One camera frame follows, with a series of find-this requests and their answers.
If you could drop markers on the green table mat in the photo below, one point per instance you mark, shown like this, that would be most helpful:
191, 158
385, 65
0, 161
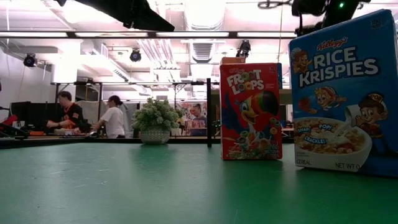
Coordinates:
155, 193

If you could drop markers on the red Froot Loops cereal box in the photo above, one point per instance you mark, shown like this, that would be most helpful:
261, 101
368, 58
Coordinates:
250, 124

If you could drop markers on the colourful printed banner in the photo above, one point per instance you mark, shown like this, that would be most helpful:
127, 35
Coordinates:
186, 106

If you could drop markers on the orange Mini-Wheats cereal box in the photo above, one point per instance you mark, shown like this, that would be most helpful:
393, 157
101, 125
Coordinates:
231, 60

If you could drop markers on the green potted plant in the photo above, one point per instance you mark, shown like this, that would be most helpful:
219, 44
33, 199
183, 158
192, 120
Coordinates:
155, 118

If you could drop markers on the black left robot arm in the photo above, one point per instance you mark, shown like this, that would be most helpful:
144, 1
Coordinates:
61, 2

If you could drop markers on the person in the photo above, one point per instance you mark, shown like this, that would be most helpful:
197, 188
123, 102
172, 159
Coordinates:
113, 119
199, 121
71, 113

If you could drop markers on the blue Rice Krispies cereal box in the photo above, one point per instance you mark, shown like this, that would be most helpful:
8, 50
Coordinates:
280, 76
342, 109

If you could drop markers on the black ceiling spotlight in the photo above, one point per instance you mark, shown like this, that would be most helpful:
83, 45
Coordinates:
29, 60
244, 48
135, 55

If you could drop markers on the black shelf post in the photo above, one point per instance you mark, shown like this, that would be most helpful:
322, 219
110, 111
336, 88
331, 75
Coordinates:
209, 124

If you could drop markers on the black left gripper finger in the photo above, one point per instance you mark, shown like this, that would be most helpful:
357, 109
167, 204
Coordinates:
143, 18

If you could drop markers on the grey cover cloth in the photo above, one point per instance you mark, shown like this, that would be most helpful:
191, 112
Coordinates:
130, 109

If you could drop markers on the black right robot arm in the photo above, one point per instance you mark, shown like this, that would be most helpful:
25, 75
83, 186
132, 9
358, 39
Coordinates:
342, 15

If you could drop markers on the black background robot arm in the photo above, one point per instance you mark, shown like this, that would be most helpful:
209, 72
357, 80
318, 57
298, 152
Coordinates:
14, 133

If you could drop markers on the black monitor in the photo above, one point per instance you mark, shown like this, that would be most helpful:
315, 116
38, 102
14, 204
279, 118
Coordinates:
28, 115

